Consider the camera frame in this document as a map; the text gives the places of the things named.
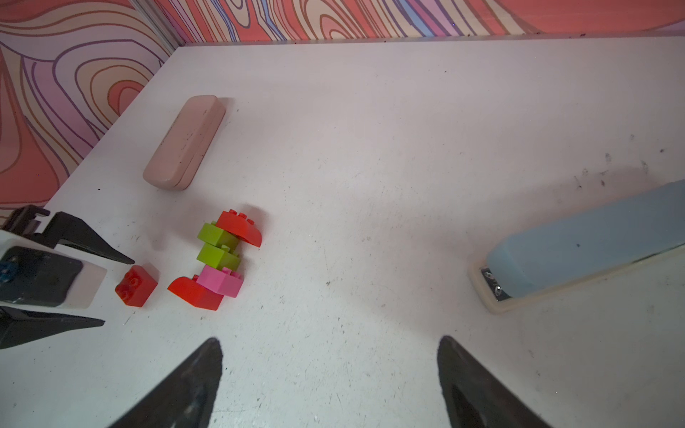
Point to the pink plastic case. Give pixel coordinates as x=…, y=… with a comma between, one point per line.
x=182, y=150

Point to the green lego brick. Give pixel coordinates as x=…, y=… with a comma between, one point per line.
x=219, y=257
x=218, y=237

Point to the magenta lego brick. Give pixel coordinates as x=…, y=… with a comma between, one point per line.
x=221, y=281

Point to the grey small case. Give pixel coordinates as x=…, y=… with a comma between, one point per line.
x=594, y=245

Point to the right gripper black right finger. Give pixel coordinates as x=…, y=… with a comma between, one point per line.
x=473, y=396

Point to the red lego brick back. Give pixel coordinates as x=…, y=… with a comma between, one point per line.
x=136, y=287

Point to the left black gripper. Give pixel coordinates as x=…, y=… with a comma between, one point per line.
x=19, y=327

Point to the red lego brick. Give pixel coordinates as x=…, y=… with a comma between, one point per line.
x=239, y=225
x=195, y=294
x=136, y=287

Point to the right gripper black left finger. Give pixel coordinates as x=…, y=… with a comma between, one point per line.
x=185, y=398

